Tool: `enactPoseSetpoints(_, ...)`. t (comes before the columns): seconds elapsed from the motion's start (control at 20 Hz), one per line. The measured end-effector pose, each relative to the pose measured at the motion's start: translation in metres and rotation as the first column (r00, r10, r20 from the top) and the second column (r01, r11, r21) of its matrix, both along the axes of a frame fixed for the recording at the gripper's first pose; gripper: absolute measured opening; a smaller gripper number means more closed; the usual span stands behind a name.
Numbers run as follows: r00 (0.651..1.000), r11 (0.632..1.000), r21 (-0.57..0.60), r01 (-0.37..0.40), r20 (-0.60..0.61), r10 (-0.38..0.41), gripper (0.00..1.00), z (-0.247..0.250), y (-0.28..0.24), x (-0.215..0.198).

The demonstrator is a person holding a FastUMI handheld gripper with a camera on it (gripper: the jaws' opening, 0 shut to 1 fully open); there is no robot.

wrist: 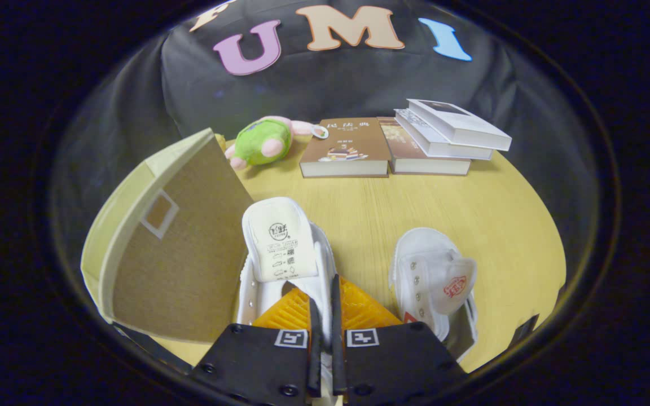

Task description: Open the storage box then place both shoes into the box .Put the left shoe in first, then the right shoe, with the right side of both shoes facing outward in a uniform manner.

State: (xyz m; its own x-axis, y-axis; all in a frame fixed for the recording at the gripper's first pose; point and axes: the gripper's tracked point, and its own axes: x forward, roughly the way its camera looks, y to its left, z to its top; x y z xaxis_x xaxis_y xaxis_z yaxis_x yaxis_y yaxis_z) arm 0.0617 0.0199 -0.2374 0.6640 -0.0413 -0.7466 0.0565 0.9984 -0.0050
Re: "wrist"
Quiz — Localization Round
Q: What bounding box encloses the white shoe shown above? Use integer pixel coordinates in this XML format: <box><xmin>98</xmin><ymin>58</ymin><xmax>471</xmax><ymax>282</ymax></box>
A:
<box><xmin>236</xmin><ymin>197</ymin><xmax>338</xmax><ymax>406</ymax></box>
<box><xmin>389</xmin><ymin>227</ymin><xmax>478</xmax><ymax>362</ymax></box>

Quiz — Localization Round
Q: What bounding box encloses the brown book with cake picture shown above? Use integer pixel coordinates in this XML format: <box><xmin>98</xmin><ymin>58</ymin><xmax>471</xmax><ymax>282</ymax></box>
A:
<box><xmin>299</xmin><ymin>118</ymin><xmax>392</xmax><ymax>179</ymax></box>

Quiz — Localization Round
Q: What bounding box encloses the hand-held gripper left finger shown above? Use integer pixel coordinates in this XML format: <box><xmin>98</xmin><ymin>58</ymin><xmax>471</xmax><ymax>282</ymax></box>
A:
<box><xmin>188</xmin><ymin>281</ymin><xmax>323</xmax><ymax>406</ymax></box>

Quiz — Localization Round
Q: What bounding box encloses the beige storage box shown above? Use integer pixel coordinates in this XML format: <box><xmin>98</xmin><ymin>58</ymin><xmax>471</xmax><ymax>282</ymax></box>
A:
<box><xmin>80</xmin><ymin>127</ymin><xmax>256</xmax><ymax>343</ymax></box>

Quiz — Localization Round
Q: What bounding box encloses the grey-covered white book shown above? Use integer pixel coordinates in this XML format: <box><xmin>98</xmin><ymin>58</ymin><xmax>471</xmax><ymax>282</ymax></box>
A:
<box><xmin>394</xmin><ymin>108</ymin><xmax>494</xmax><ymax>161</ymax></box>

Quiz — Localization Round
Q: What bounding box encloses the green plush toy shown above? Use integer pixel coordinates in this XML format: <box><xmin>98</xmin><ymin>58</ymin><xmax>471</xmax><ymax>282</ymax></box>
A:
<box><xmin>224</xmin><ymin>116</ymin><xmax>329</xmax><ymax>171</ymax></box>

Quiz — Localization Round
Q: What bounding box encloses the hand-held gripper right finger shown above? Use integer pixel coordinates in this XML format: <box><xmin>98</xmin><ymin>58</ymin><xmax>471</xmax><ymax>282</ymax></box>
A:
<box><xmin>331</xmin><ymin>275</ymin><xmax>468</xmax><ymax>403</ymax></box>

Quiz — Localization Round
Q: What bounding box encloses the black backdrop cloth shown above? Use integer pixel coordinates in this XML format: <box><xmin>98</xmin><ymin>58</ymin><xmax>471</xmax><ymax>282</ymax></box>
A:
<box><xmin>54</xmin><ymin>0</ymin><xmax>602</xmax><ymax>237</ymax></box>

